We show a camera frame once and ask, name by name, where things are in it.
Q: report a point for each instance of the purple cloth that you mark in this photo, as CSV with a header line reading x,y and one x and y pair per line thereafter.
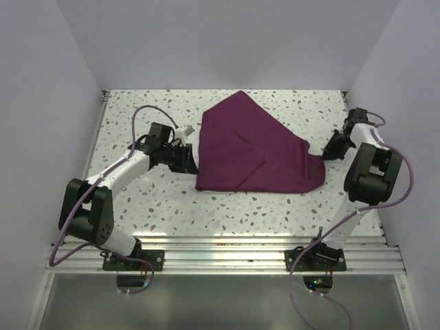
x,y
242,148

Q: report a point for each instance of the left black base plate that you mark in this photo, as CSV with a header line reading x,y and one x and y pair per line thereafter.
x,y
139,260

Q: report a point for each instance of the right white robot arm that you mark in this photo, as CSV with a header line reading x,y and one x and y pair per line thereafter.
x,y
369,183

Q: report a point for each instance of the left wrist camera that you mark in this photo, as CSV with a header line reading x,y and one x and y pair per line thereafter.
x,y
169,134

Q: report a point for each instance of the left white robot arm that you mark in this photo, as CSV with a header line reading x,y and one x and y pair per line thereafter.
x,y
87,210

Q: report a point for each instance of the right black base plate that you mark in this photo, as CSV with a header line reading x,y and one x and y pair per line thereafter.
x,y
316,260

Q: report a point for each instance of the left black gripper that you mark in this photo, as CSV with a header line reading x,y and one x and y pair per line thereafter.
x,y
186,163

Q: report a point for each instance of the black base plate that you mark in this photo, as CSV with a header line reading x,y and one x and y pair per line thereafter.
x,y
139,260
316,260

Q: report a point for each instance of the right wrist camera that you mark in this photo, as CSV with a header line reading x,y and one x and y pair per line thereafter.
x,y
355,116

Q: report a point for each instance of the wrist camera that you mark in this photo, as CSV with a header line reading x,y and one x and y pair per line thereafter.
x,y
169,134
355,116

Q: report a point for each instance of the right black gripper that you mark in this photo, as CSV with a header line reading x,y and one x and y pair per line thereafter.
x,y
330,152

